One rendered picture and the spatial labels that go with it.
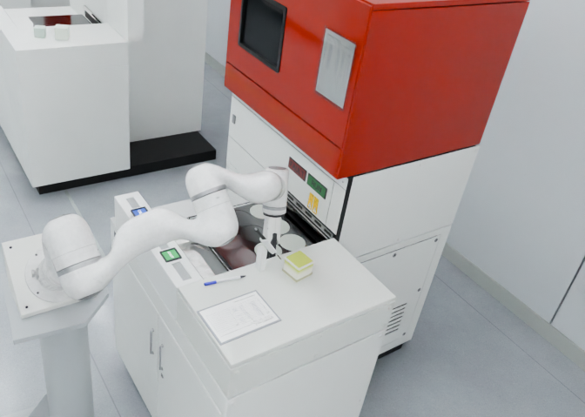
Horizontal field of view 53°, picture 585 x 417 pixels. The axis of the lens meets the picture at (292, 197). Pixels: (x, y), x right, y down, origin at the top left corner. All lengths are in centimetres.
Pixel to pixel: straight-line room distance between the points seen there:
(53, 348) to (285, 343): 83
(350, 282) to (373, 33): 80
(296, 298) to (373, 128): 61
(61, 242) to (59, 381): 79
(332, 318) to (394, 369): 129
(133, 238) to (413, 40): 104
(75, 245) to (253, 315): 56
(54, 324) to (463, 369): 205
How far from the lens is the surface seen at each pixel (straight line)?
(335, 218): 213
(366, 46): 181
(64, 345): 217
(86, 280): 163
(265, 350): 172
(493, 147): 349
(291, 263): 191
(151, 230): 159
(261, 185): 160
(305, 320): 182
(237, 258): 211
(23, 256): 204
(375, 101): 193
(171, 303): 198
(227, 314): 180
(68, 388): 234
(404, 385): 305
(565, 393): 340
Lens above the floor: 224
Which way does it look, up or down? 33 degrees down
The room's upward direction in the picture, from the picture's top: 9 degrees clockwise
